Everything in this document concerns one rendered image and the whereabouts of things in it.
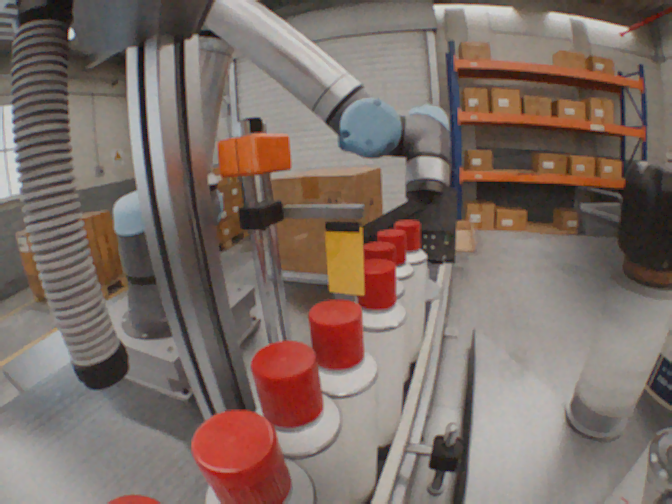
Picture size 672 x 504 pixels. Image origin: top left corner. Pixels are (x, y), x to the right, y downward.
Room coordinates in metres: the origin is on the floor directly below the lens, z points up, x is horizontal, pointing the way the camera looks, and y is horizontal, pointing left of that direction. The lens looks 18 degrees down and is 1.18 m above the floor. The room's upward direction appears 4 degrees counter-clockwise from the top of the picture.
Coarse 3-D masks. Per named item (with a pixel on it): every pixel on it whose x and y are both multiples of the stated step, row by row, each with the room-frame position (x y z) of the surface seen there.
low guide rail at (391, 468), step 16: (432, 304) 0.47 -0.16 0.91; (432, 320) 0.42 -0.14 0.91; (432, 336) 0.38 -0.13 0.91; (416, 368) 0.31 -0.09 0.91; (416, 384) 0.28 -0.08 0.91; (416, 400) 0.25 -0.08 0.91; (400, 432) 0.21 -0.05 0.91; (400, 448) 0.19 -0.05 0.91; (384, 480) 0.15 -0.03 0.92; (384, 496) 0.14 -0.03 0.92
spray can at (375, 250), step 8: (368, 248) 0.29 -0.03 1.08; (376, 248) 0.28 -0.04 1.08; (384, 248) 0.28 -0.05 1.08; (392, 248) 0.28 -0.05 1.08; (368, 256) 0.28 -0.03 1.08; (376, 256) 0.28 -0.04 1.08; (384, 256) 0.28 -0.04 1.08; (392, 256) 0.28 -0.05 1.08; (400, 288) 0.28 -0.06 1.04; (400, 296) 0.27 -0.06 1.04
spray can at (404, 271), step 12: (384, 240) 0.33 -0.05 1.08; (396, 240) 0.32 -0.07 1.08; (396, 252) 0.32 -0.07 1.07; (396, 264) 0.32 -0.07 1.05; (408, 264) 0.34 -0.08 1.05; (408, 276) 0.32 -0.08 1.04; (408, 288) 0.32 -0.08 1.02; (408, 300) 0.32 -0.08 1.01; (408, 312) 0.32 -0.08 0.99; (408, 324) 0.32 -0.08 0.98; (408, 336) 0.32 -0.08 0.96; (408, 348) 0.32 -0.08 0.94; (408, 360) 0.32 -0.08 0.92; (408, 372) 0.32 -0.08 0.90
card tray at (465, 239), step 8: (456, 224) 1.25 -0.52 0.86; (464, 224) 1.24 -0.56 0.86; (472, 224) 1.18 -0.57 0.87; (456, 232) 1.20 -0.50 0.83; (464, 232) 1.20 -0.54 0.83; (472, 232) 1.11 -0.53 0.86; (456, 240) 1.09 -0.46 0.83; (464, 240) 1.09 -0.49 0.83; (472, 240) 1.08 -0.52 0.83; (456, 248) 1.00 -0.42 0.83; (464, 248) 0.99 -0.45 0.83; (472, 248) 0.99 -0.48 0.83
